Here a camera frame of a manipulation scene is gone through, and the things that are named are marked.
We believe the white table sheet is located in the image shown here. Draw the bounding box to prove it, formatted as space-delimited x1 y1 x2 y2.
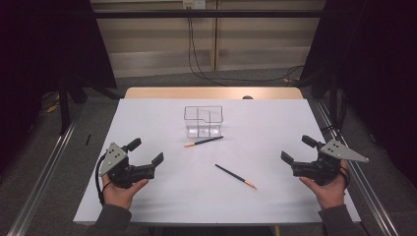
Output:
73 97 362 227

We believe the black curtain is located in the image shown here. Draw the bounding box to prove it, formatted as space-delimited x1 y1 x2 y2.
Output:
0 0 118 171
299 0 417 180

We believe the person's left hand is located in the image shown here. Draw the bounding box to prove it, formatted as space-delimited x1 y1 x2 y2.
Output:
100 174 150 211

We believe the white wall outlet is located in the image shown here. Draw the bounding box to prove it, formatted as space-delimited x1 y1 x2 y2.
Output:
182 0 208 10

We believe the black metal stand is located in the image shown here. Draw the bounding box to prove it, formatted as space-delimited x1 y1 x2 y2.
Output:
58 73 72 136
328 70 339 127

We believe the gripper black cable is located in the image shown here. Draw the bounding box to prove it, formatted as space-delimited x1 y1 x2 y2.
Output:
94 152 110 207
338 165 351 191

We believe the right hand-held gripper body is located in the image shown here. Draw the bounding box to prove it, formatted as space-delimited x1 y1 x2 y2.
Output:
290 139 370 187

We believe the person's right hand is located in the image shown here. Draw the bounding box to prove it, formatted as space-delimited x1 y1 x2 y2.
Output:
298 159 349 211

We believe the aluminium floor rail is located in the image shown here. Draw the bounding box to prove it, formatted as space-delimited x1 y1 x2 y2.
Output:
6 114 83 236
315 99 400 236

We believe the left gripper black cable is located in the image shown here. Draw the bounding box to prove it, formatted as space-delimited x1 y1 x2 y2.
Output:
94 152 110 207

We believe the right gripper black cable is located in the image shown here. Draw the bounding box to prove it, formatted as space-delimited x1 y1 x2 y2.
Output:
338 165 351 191

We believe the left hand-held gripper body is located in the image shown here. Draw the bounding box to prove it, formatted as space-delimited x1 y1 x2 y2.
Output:
98 142 156 190

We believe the black horizontal bar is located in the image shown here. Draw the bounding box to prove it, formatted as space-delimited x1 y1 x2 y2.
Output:
92 9 326 20

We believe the black wall cable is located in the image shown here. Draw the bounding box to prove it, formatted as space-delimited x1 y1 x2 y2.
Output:
190 17 307 84
187 17 230 88

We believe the clear acrylic organizer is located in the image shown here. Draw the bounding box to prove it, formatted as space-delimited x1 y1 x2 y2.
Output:
183 104 225 139

